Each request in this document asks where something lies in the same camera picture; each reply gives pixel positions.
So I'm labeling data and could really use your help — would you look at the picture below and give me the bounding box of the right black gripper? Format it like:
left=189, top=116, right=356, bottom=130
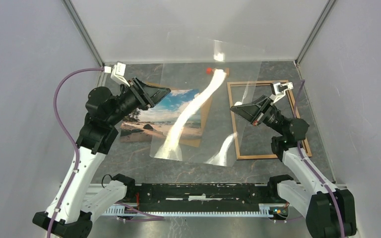
left=230, top=94, right=286, bottom=136

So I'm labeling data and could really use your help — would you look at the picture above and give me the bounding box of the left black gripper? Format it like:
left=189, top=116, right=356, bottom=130
left=107, top=75, right=171, bottom=125

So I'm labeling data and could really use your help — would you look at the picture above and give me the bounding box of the wooden picture frame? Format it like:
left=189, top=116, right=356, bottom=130
left=227, top=80, right=312, bottom=160

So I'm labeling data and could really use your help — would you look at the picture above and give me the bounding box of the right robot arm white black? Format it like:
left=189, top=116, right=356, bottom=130
left=230, top=96, right=357, bottom=238

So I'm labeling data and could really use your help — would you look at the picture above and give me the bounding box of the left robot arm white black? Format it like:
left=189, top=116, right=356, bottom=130
left=32, top=78, right=171, bottom=238

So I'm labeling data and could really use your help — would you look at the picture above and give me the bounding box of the beach landscape photo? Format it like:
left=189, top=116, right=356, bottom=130
left=120, top=89, right=199, bottom=143

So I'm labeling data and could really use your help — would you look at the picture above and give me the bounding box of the brown cardboard backing board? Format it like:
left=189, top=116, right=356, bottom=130
left=153, top=88, right=212, bottom=147

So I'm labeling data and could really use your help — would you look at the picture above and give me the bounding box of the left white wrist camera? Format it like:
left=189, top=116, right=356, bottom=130
left=104, top=61, right=130, bottom=87

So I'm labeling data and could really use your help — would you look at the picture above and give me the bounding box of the white cable duct strip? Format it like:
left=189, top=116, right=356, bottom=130
left=102, top=205, right=289, bottom=218

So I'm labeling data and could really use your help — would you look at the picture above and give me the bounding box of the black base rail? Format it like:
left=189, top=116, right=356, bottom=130
left=122, top=183, right=286, bottom=212

